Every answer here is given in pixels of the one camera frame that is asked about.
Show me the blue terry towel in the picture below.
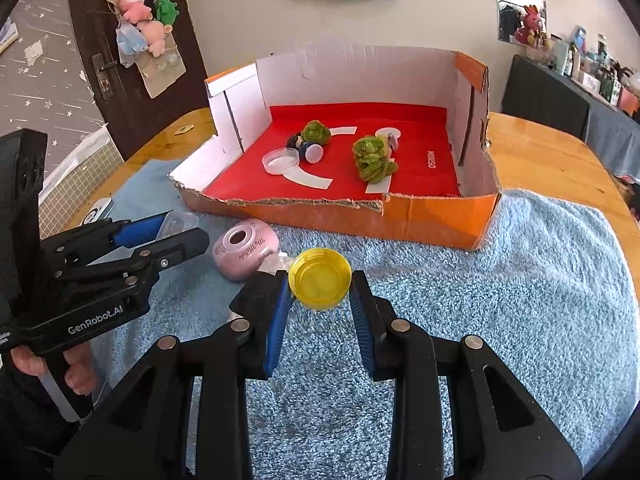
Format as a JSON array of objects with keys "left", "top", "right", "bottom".
[{"left": 92, "top": 157, "right": 639, "bottom": 480}]

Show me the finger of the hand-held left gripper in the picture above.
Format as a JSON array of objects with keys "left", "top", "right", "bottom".
[
  {"left": 42, "top": 211, "right": 174, "bottom": 266},
  {"left": 52, "top": 227, "right": 211, "bottom": 289}
]

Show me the white tiled ledge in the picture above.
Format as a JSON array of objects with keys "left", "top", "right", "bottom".
[{"left": 37, "top": 127, "right": 126, "bottom": 239}]

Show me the clear plastic lid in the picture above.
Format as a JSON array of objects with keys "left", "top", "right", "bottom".
[{"left": 262, "top": 148, "right": 301, "bottom": 176}]

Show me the person's left hand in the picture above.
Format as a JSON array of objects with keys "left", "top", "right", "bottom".
[{"left": 10, "top": 344, "right": 99, "bottom": 397}]

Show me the blue and white small toy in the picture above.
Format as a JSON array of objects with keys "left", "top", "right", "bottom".
[{"left": 298, "top": 141, "right": 326, "bottom": 164}]

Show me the metal door handle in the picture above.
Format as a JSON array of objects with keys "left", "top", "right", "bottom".
[{"left": 92, "top": 52, "right": 121, "bottom": 104}]

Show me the orange cardboard box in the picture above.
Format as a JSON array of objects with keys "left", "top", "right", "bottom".
[{"left": 168, "top": 45, "right": 502, "bottom": 251}]

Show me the pink plush pig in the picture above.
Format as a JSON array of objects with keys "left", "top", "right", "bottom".
[
  {"left": 137, "top": 19, "right": 169, "bottom": 56},
  {"left": 117, "top": 0, "right": 153, "bottom": 24}
]

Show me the pink rabbit plush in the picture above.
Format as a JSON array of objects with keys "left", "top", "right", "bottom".
[{"left": 515, "top": 5, "right": 547, "bottom": 49}]

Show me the yellow plastic cap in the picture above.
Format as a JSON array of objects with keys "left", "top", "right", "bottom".
[{"left": 288, "top": 247, "right": 353, "bottom": 311}]

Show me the dark brown door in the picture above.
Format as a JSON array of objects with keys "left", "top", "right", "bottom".
[{"left": 65, "top": 0, "right": 209, "bottom": 162}]

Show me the white round device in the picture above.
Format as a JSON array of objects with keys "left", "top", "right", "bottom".
[{"left": 82, "top": 197, "right": 114, "bottom": 226}]

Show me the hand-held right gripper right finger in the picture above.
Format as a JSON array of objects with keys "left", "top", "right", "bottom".
[{"left": 348, "top": 270, "right": 583, "bottom": 480}]

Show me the small green fluffy ball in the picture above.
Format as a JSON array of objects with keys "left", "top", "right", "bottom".
[{"left": 301, "top": 120, "right": 331, "bottom": 146}]

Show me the side table with dark cloth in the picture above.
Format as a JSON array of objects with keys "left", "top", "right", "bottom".
[{"left": 585, "top": 85, "right": 640, "bottom": 187}]

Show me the large green fluffy toy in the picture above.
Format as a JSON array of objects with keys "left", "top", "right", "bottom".
[{"left": 352, "top": 134, "right": 400, "bottom": 185}]

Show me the green plush toy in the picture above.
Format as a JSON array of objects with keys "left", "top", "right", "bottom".
[{"left": 154, "top": 0, "right": 180, "bottom": 26}]

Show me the book with photo cover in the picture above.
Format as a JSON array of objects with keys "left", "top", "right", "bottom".
[{"left": 0, "top": 22, "right": 21, "bottom": 54}]

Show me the clear plastic pouch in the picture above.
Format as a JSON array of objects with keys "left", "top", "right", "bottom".
[{"left": 135, "top": 35, "right": 187, "bottom": 99}]

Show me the row of bottles and boxes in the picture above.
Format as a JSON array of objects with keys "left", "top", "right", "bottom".
[{"left": 550, "top": 25, "right": 640, "bottom": 117}]

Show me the blue face mask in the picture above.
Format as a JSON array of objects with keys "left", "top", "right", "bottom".
[{"left": 115, "top": 22, "right": 149, "bottom": 66}]

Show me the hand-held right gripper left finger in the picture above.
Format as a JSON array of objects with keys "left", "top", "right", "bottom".
[{"left": 52, "top": 273, "right": 294, "bottom": 480}]

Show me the pink oval case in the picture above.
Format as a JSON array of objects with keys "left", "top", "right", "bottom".
[{"left": 211, "top": 219, "right": 281, "bottom": 281}]

